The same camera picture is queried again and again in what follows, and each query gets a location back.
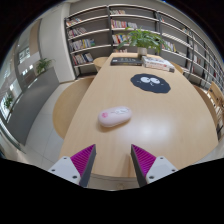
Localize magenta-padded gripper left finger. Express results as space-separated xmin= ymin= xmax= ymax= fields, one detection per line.
xmin=48 ymin=143 xmax=97 ymax=188

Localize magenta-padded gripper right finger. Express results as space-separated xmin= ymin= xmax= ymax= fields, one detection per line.
xmin=130 ymin=143 xmax=179 ymax=188

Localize dark mouse pad with eyes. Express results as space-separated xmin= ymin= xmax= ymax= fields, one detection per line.
xmin=130 ymin=73 xmax=172 ymax=94

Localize round-backed wooden chair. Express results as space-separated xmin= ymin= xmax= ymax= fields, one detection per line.
xmin=52 ymin=77 xmax=96 ymax=140
xmin=93 ymin=56 xmax=110 ymax=72
xmin=171 ymin=61 xmax=185 ymax=75
xmin=193 ymin=84 xmax=218 ymax=125

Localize wooden table and chairs group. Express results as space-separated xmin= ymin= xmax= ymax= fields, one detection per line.
xmin=206 ymin=81 xmax=224 ymax=134

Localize white illustrated book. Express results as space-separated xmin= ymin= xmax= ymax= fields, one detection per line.
xmin=141 ymin=55 xmax=176 ymax=73

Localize small green potted plant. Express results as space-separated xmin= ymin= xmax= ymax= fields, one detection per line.
xmin=35 ymin=57 xmax=54 ymax=75

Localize black book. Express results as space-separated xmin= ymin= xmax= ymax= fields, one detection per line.
xmin=110 ymin=56 xmax=143 ymax=67

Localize green plant in white pot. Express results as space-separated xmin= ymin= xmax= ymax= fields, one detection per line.
xmin=124 ymin=27 xmax=171 ymax=57

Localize grey shelf unit with books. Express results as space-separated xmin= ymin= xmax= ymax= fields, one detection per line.
xmin=63 ymin=3 xmax=224 ymax=91

